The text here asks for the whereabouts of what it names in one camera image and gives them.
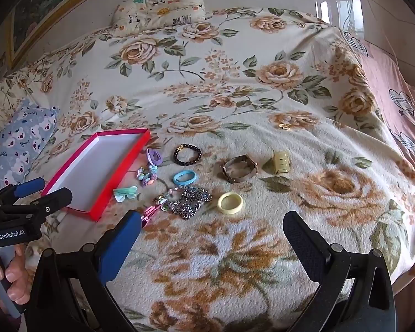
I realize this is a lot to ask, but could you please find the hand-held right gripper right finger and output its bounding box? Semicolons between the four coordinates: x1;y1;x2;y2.
283;210;396;332

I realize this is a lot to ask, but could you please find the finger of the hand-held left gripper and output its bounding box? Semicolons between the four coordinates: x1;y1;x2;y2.
0;178;46;205
0;187;73;221

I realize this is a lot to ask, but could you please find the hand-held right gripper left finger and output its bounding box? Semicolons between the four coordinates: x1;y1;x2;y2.
31;210;142;332

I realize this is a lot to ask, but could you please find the green hair clip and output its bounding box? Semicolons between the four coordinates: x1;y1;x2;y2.
113;186;139;202

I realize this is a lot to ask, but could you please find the pink-edged white box tray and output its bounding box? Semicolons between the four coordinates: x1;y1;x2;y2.
41;129;151;222

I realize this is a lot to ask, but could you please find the silver chain necklace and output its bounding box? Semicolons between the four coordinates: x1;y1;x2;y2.
166;186;213;221

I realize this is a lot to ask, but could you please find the yellow hair claw clip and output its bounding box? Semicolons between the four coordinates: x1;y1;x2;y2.
270;149;292;174

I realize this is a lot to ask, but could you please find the pale yellow bangle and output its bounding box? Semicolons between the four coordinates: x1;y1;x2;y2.
217;192;244;215

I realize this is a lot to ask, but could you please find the purple hair clip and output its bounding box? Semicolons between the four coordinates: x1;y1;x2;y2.
146;148;164;166

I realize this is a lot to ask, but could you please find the bronze metal bracelet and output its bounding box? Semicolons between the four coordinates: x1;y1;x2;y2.
222;155;259;184

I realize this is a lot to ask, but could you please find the black bead bracelet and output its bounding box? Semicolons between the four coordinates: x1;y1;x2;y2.
173;143;202;166

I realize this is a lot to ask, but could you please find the person's left hand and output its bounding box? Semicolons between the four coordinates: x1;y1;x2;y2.
0;245;31;305

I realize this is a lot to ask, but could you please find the pink hair clip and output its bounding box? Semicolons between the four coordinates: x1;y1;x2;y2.
140;205;158;229

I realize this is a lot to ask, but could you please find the blue bear print pillow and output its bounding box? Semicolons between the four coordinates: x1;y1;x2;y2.
0;98;59;192

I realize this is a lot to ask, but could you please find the floral blanket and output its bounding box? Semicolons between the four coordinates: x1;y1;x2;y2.
0;7;415;332

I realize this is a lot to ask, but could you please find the pink heart print sheet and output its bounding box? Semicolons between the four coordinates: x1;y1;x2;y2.
344;31;415;194

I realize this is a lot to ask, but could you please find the cartoon print pillow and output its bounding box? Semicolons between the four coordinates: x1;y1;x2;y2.
111;0;207;30

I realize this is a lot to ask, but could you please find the colourful bead bracelet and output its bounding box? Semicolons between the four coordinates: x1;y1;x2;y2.
136;167;160;187

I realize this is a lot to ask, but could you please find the blue hair ring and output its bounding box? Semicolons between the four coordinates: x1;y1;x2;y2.
172;170;197;186

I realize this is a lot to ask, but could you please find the framed wall painting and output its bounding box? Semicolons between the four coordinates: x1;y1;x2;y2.
5;0;132;68

